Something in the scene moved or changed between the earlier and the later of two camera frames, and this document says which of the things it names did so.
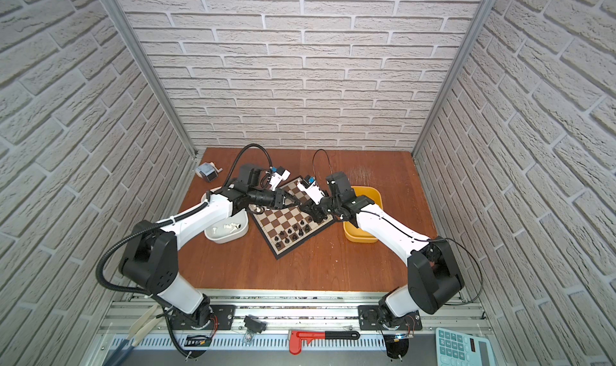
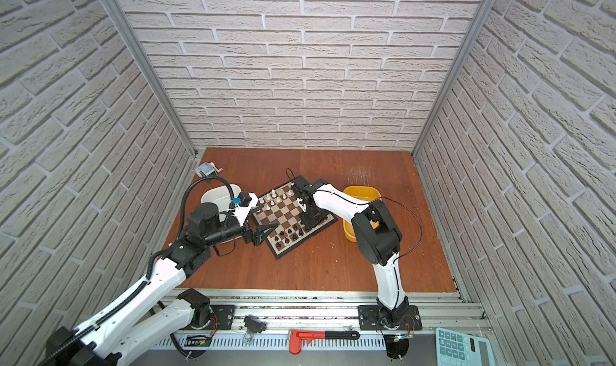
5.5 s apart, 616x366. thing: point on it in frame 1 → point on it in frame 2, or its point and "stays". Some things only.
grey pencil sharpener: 208,170 stays
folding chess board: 284,229 stays
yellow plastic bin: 351,232 stays
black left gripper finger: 289,200 → 269,228
